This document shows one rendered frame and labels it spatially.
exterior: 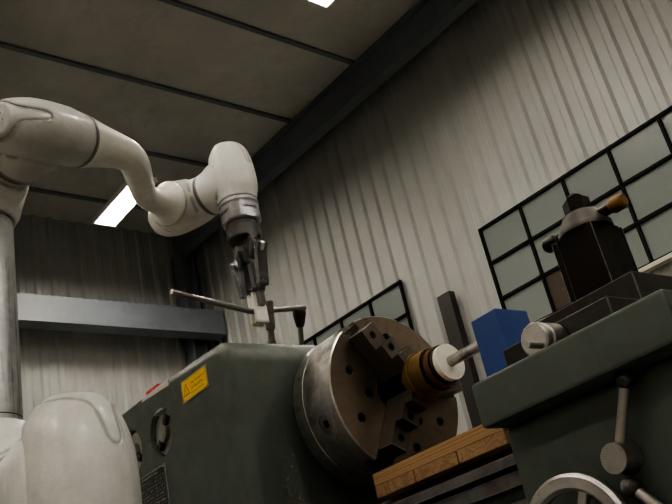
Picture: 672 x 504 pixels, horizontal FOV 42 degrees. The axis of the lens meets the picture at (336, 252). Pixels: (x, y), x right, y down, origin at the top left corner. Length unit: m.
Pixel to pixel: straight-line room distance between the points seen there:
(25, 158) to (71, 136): 0.09
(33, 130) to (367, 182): 10.39
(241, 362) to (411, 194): 9.59
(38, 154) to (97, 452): 0.56
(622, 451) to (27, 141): 1.05
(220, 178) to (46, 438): 0.88
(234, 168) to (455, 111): 9.07
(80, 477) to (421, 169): 10.09
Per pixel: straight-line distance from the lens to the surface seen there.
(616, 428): 1.04
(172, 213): 2.04
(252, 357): 1.75
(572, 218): 1.31
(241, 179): 1.99
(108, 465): 1.29
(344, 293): 11.94
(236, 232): 1.94
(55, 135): 1.59
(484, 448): 1.31
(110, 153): 1.70
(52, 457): 1.29
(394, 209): 11.40
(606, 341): 1.03
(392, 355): 1.66
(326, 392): 1.63
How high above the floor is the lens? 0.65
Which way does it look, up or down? 24 degrees up
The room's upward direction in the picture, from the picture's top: 13 degrees counter-clockwise
